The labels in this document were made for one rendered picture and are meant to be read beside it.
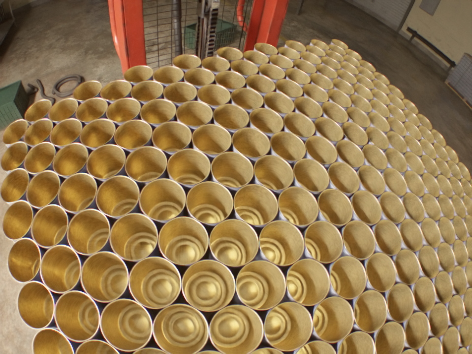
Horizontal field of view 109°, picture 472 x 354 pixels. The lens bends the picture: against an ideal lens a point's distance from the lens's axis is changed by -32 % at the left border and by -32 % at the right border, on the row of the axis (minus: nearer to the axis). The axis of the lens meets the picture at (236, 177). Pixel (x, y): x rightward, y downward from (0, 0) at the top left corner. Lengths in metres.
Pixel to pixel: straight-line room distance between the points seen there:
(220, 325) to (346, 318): 0.19
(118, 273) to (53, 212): 0.14
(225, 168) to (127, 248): 0.22
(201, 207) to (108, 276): 0.20
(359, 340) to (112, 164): 0.52
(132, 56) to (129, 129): 0.32
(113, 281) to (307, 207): 0.34
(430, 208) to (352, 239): 0.25
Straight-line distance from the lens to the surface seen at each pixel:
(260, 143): 0.47
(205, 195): 0.41
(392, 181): 0.60
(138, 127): 0.48
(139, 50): 0.75
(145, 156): 0.44
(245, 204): 0.44
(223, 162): 0.43
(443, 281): 0.60
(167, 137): 0.48
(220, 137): 0.46
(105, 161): 0.47
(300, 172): 0.48
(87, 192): 0.47
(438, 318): 0.59
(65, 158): 0.49
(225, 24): 3.62
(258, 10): 1.04
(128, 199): 0.46
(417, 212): 0.60
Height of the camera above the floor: 1.53
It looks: 55 degrees down
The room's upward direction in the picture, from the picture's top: 15 degrees clockwise
